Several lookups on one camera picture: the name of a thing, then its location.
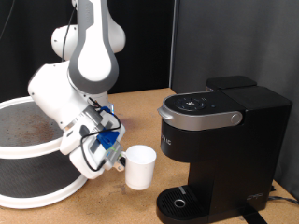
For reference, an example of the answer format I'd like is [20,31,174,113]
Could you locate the white two-tier turntable rack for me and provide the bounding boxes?
[0,95,89,210]

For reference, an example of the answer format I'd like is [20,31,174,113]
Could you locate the white mug green-taped handle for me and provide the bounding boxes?
[120,144,158,191]

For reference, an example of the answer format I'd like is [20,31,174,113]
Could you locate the black strap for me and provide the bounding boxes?
[239,206,269,224]

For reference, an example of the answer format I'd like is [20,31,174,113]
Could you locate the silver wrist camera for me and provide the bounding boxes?
[104,141,124,172]

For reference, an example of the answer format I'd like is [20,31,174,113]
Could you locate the black curtain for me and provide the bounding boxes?
[0,0,176,104]

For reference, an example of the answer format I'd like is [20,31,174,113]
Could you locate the grey divider panel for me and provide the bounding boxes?
[169,0,299,200]

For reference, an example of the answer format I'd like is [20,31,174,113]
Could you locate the black Keurig coffee machine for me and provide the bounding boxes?
[155,75,293,224]

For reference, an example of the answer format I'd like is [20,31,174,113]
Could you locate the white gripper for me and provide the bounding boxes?
[59,111,127,181]

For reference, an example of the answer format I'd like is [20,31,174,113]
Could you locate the braided grey power cable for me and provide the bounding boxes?
[267,194,299,206]

